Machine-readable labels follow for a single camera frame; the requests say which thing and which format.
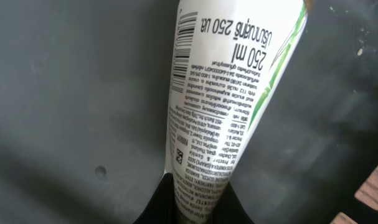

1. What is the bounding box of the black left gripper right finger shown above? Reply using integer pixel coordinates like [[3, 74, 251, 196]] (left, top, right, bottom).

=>
[[212, 182, 254, 224]]

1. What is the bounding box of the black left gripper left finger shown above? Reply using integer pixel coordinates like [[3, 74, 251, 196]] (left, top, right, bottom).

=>
[[133, 173, 176, 224]]

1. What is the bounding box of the white cream tube gold cap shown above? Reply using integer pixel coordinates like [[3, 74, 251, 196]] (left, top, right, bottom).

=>
[[165, 0, 308, 223]]

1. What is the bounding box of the grey plastic mesh basket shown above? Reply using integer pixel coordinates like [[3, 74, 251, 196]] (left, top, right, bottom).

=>
[[0, 0, 378, 223]]

